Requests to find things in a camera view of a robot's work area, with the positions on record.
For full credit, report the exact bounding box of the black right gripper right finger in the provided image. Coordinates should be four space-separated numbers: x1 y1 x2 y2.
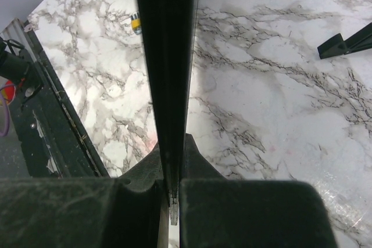
179 135 337 247

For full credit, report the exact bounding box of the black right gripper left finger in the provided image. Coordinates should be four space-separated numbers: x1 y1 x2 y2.
1 148 164 247

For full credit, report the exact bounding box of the white dry-erase whiteboard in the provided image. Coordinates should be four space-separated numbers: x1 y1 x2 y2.
137 0 198 225

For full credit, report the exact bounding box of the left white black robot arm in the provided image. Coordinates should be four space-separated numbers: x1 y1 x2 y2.
1 38 42 99

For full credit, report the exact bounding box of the black whiteboard stand foot right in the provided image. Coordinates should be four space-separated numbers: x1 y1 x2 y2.
317 23 372 59

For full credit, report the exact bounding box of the yellow hex key set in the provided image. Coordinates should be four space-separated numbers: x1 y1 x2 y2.
130 12 142 35

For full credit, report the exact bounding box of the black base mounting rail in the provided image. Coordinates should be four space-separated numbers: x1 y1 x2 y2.
10 19 108 178

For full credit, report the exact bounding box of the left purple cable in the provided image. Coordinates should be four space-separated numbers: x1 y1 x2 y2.
0 81 12 137

